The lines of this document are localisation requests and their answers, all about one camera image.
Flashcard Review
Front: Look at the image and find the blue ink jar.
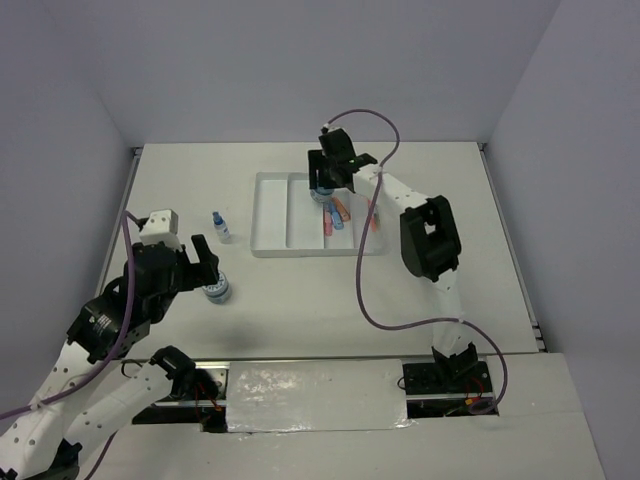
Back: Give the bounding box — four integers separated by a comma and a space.
310, 187, 334, 204
202, 271, 232, 305

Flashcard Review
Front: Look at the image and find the small blue bottle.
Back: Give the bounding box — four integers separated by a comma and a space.
212, 211, 232, 244

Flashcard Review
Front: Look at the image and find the orange highlighter cap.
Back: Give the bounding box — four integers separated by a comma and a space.
332, 197, 351, 222

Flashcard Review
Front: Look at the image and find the blue highlighter marker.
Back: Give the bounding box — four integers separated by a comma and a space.
327, 202, 344, 230

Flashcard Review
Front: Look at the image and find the pink highlighter cap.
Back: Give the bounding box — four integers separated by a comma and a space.
323, 211, 333, 237

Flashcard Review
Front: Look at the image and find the orange highlighter pen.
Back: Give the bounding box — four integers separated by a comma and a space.
368, 200, 379, 233

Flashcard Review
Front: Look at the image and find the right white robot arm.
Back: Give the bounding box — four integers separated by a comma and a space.
307, 125, 478, 391

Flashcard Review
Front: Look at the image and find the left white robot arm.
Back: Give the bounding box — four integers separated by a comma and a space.
1, 235, 219, 479

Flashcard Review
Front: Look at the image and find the white compartment tray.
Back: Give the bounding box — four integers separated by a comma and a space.
250, 172, 368, 258

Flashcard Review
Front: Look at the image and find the silver foil panel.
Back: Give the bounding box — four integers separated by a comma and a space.
226, 359, 410, 433

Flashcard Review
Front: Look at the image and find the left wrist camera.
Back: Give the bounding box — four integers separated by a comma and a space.
139, 209, 181, 251

